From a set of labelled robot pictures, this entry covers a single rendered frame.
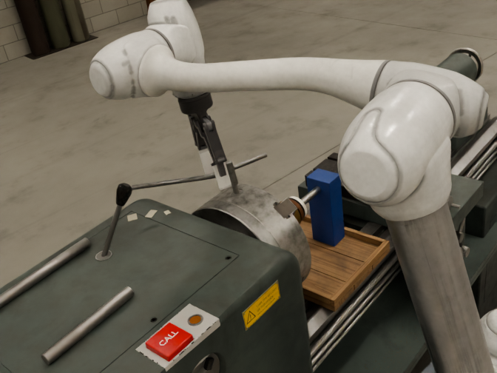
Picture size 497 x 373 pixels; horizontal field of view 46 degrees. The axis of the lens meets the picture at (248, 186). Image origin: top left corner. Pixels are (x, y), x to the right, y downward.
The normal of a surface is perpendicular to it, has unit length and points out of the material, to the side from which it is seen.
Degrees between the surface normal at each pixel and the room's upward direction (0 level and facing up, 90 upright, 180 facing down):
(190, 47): 88
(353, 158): 88
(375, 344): 0
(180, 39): 77
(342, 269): 0
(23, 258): 0
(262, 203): 23
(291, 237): 61
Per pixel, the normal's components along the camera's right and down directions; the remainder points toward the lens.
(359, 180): -0.58, 0.40
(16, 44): 0.65, 0.31
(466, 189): -0.15, -0.85
